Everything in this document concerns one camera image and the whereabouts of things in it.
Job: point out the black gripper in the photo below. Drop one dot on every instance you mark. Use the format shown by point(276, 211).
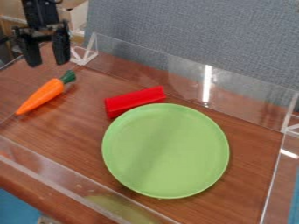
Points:
point(52, 32)

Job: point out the orange toy carrot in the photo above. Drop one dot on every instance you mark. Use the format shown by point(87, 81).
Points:
point(47, 92)

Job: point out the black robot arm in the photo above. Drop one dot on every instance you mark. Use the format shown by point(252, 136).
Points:
point(40, 13)

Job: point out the green plate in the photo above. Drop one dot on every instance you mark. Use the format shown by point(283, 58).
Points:
point(165, 151)

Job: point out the wooden shelf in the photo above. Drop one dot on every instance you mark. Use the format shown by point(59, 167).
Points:
point(7, 24)

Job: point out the cardboard box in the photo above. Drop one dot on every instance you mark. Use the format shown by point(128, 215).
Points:
point(73, 10)

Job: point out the red block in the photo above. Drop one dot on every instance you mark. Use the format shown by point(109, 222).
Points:
point(119, 104)

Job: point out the clear acrylic corner bracket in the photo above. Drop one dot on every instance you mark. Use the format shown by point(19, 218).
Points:
point(81, 55)

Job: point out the clear acrylic tray wall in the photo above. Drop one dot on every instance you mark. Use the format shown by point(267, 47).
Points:
point(51, 164)

